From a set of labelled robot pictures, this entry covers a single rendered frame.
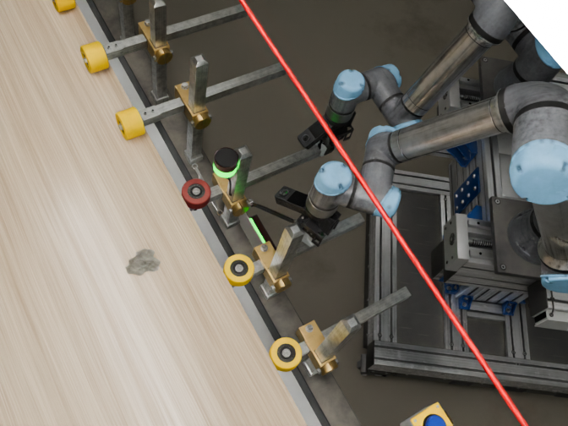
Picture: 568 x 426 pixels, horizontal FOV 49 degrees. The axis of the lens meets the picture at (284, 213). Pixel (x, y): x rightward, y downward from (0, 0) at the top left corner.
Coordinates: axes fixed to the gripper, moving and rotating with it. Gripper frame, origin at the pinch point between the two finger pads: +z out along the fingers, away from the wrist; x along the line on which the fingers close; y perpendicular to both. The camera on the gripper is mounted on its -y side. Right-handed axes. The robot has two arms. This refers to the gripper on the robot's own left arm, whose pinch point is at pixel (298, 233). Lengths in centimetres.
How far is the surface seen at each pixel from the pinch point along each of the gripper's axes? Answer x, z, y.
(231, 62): 92, 93, -98
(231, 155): -3.9, -17.5, -22.9
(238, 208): -2.9, 6.4, -18.3
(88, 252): -41, 3, -36
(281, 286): -11.6, 7.7, 5.1
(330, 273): 40, 93, 7
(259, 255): -9.1, 7.4, -4.8
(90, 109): -11, 3, -69
